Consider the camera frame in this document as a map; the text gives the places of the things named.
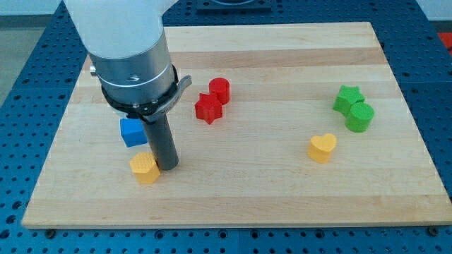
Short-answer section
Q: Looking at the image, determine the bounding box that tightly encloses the red cylinder block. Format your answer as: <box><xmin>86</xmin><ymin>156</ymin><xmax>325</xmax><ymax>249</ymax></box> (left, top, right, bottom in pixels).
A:
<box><xmin>208</xmin><ymin>78</ymin><xmax>230</xmax><ymax>105</ymax></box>

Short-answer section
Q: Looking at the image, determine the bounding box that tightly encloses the red star block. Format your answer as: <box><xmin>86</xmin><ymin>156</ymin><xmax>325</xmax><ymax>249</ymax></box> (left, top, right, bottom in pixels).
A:
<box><xmin>195</xmin><ymin>93</ymin><xmax>222</xmax><ymax>124</ymax></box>

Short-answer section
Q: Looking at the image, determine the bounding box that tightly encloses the green cylinder block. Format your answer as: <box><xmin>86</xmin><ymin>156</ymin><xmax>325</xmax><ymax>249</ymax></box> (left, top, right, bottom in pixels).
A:
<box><xmin>345</xmin><ymin>102</ymin><xmax>374</xmax><ymax>133</ymax></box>

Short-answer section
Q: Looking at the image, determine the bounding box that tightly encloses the green star block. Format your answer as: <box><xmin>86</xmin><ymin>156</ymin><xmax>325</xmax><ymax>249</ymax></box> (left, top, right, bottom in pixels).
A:
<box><xmin>333</xmin><ymin>85</ymin><xmax>365</xmax><ymax>116</ymax></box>

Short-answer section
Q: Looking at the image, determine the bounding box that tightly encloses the yellow heart block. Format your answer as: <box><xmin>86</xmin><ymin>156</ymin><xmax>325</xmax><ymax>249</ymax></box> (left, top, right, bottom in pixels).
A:
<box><xmin>307</xmin><ymin>133</ymin><xmax>338</xmax><ymax>164</ymax></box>

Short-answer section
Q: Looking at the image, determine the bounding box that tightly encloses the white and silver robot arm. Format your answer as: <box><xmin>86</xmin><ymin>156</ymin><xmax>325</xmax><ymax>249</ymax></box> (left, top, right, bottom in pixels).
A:
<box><xmin>64</xmin><ymin>0</ymin><xmax>190</xmax><ymax>170</ymax></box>

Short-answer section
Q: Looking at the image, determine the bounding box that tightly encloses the wooden board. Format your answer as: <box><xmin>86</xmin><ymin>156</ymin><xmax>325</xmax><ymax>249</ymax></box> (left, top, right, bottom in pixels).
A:
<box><xmin>22</xmin><ymin>22</ymin><xmax>451</xmax><ymax>229</ymax></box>

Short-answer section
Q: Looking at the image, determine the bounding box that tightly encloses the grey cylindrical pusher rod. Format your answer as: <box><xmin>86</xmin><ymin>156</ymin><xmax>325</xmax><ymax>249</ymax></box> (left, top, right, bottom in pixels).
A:
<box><xmin>141</xmin><ymin>116</ymin><xmax>179</xmax><ymax>171</ymax></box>

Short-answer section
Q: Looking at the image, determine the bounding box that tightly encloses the blue cube block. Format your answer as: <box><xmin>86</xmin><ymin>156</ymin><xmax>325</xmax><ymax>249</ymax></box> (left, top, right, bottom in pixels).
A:
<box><xmin>119</xmin><ymin>119</ymin><xmax>148</xmax><ymax>147</ymax></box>

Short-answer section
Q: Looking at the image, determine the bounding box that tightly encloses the yellow hexagon block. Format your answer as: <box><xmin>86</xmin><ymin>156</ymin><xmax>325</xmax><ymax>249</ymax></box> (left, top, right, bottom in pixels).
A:
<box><xmin>129</xmin><ymin>152</ymin><xmax>160</xmax><ymax>184</ymax></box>

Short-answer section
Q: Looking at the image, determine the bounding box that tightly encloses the black clamp with grey lever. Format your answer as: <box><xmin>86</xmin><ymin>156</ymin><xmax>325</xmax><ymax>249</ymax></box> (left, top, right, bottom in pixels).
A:
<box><xmin>100</xmin><ymin>66</ymin><xmax>192</xmax><ymax>122</ymax></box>

